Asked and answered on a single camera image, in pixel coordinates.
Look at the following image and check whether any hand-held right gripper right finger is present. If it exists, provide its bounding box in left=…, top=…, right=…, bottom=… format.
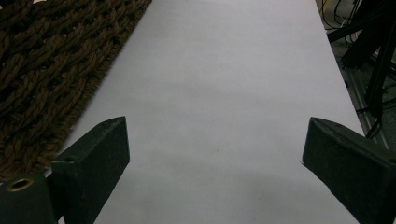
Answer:
left=302, top=117, right=396, bottom=224

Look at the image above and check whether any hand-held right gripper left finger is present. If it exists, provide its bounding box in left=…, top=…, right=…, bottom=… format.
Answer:
left=0, top=116, right=131, bottom=224

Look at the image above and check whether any brown knitted scarf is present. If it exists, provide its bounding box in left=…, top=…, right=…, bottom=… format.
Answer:
left=0, top=0, right=153, bottom=183

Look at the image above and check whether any black cable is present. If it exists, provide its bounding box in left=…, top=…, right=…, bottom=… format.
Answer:
left=355, top=98, right=396, bottom=140

